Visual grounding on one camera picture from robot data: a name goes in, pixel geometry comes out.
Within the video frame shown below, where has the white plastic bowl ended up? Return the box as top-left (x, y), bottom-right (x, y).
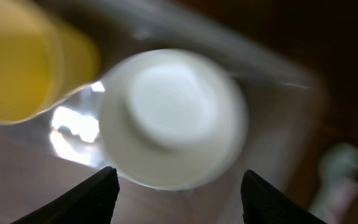
top-left (98, 49), bottom-right (249, 190)

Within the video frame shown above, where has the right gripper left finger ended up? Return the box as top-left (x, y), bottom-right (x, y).
top-left (14, 166), bottom-right (120, 224)

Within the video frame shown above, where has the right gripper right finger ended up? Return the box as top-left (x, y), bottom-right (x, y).
top-left (241, 170), bottom-right (325, 224)

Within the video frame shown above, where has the clear plastic container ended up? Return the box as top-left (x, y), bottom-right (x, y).
top-left (0, 1), bottom-right (316, 223)

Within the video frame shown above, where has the yellow plastic cup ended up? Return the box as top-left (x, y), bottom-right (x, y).
top-left (0, 0), bottom-right (101, 125)

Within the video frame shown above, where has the mint green plastic spoon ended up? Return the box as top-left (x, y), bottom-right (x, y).
top-left (309, 143), bottom-right (358, 219)

